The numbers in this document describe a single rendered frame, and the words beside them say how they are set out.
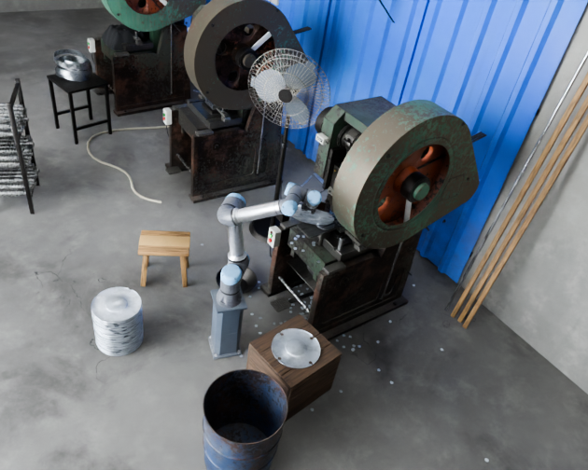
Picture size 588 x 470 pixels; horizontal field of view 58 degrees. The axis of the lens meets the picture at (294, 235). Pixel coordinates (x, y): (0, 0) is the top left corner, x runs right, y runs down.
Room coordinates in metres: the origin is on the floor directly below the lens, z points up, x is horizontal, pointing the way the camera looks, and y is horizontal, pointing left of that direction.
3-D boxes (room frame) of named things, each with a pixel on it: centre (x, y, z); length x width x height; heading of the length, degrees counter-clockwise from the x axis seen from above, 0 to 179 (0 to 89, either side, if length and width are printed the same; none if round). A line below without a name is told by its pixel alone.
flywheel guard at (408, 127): (2.58, -0.57, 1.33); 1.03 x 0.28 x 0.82; 131
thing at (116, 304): (2.13, 0.98, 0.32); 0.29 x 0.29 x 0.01
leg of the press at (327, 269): (2.66, -0.56, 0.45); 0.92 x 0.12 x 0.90; 131
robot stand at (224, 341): (2.21, 0.32, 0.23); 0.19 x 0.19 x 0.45; 25
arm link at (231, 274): (2.22, 0.32, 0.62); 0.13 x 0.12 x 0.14; 173
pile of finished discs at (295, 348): (2.01, -0.13, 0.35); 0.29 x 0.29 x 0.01
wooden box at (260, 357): (2.01, -0.13, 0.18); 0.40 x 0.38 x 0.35; 138
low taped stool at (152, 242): (2.75, 0.88, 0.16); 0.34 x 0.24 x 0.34; 103
